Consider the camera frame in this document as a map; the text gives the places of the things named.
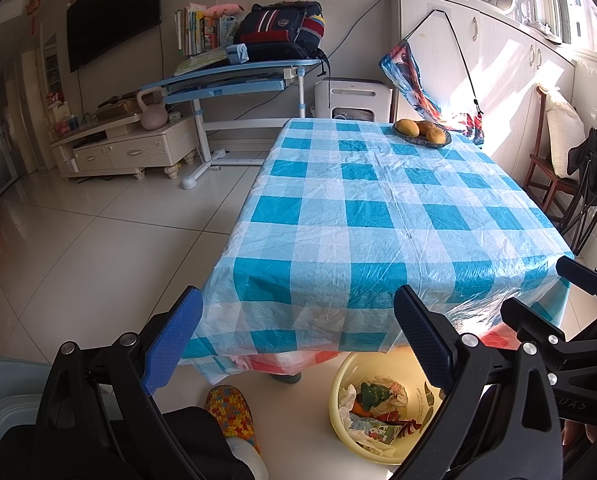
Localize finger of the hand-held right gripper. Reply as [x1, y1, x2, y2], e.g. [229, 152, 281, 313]
[501, 297, 568, 348]
[557, 256, 597, 311]

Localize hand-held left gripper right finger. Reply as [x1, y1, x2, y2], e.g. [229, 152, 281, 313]
[393, 285, 564, 480]

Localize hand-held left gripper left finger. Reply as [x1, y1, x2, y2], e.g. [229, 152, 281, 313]
[31, 286, 204, 480]

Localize green knitted toy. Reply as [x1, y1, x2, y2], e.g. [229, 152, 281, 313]
[359, 381, 394, 408]

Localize red snack bag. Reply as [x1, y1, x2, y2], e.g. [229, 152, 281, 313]
[396, 417, 424, 441]

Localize yellow plastic basin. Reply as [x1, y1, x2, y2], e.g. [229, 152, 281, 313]
[329, 352, 452, 466]

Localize person's right hand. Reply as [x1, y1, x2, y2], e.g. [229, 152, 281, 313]
[561, 420, 597, 453]

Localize crocheted slipper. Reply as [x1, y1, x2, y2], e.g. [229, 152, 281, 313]
[204, 385, 262, 456]

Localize person's leg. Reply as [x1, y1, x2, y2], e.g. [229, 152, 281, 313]
[158, 405, 254, 480]

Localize black folding chair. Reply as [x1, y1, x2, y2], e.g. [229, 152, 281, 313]
[559, 127, 597, 256]

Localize wooden chair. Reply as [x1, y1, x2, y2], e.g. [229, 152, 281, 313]
[523, 85, 579, 216]

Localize red checked tablecloth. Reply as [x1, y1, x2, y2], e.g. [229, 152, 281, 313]
[228, 320, 519, 378]

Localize blue white checked tablecloth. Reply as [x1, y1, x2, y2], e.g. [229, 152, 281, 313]
[178, 117, 577, 376]

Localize white pillow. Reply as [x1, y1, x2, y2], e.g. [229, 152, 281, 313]
[546, 91, 587, 179]

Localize light blue plastic container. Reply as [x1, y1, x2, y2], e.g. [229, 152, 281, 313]
[0, 357, 64, 461]

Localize dark fruit plate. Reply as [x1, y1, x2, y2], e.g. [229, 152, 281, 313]
[393, 120, 452, 150]

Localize cream television cabinet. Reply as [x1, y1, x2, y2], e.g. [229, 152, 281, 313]
[50, 110, 199, 181]

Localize white cabinet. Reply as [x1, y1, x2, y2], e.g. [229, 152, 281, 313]
[391, 0, 577, 196]

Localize pink kettlebell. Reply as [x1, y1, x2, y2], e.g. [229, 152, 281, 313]
[136, 87, 169, 131]

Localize brown cardboard box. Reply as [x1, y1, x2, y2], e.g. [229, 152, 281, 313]
[96, 97, 139, 122]

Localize white sneakers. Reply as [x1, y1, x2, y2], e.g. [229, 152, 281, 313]
[521, 19, 563, 45]

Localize white air purifier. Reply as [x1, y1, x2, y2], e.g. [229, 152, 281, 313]
[315, 77, 394, 123]

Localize blue study desk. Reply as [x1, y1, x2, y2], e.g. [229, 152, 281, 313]
[143, 57, 329, 191]

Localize green printed booklet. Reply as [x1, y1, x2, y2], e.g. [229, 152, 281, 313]
[173, 52, 229, 77]

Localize row of books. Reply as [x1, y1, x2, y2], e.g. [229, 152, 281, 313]
[173, 3, 239, 57]

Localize dark striped backpack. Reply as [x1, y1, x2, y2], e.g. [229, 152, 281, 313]
[233, 1, 332, 76]

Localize black television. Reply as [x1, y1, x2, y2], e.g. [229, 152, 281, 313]
[66, 0, 162, 73]

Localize pink plush toy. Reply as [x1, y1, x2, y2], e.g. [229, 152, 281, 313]
[206, 2, 246, 18]

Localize printed bag with black strap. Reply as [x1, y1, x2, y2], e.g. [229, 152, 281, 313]
[379, 8, 485, 147]

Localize red wall ornament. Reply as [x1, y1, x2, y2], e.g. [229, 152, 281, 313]
[24, 0, 45, 36]

